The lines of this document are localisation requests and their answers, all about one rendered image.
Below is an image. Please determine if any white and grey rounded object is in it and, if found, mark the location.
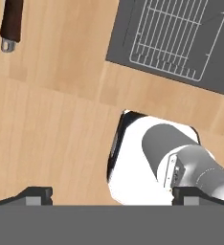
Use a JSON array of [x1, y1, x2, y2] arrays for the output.
[[105, 109, 224, 207]]

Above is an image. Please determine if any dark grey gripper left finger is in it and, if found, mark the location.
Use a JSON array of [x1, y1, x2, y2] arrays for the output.
[[0, 186, 54, 207]]

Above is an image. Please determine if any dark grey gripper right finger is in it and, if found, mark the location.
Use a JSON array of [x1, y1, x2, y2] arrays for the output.
[[172, 186, 224, 207]]

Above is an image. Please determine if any pan with dark brown handle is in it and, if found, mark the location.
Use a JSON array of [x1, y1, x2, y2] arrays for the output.
[[0, 0, 24, 54]]

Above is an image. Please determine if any white wire rack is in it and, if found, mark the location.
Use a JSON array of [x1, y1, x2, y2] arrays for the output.
[[128, 0, 224, 83]]

